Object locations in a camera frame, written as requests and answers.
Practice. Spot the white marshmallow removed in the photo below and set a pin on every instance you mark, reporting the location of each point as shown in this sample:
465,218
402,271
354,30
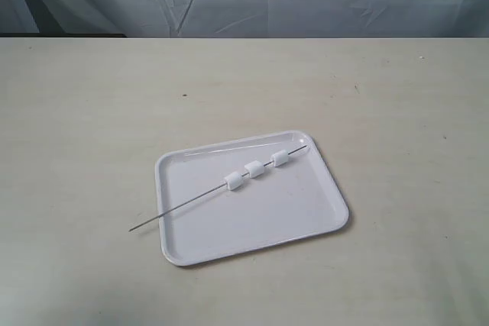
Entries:
234,180
255,169
280,158

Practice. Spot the white rectangular plastic tray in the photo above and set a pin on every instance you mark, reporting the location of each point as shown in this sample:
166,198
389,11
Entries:
200,220

